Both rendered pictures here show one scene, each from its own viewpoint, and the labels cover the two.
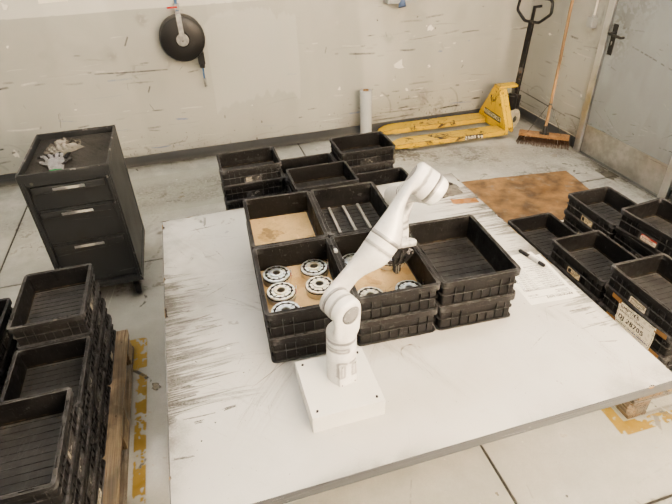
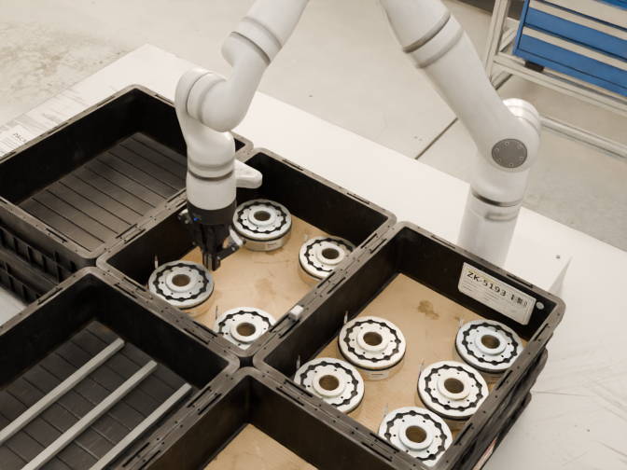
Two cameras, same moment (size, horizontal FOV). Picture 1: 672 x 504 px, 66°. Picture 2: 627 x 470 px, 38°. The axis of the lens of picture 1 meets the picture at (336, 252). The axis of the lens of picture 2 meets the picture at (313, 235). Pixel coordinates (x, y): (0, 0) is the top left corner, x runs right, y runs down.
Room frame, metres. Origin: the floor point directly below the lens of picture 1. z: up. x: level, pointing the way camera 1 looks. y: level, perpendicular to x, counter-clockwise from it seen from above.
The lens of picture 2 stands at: (2.20, 0.65, 1.89)
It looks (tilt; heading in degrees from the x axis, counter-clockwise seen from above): 41 degrees down; 225
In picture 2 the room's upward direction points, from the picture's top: 6 degrees clockwise
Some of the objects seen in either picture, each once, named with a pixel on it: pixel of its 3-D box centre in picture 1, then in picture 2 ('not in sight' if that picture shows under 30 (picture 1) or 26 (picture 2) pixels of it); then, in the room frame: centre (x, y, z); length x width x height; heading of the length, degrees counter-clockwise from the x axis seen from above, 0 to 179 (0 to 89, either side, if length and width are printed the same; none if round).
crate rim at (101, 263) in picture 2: (381, 261); (253, 244); (1.52, -0.16, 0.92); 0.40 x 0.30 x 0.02; 12
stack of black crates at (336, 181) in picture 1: (323, 205); not in sight; (2.92, 0.07, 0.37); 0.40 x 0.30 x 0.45; 105
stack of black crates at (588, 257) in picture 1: (592, 280); not in sight; (2.11, -1.34, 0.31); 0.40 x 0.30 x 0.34; 15
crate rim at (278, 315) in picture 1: (300, 274); (415, 336); (1.45, 0.13, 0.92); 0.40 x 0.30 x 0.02; 12
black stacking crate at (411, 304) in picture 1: (381, 272); (252, 268); (1.52, -0.16, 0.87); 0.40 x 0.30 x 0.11; 12
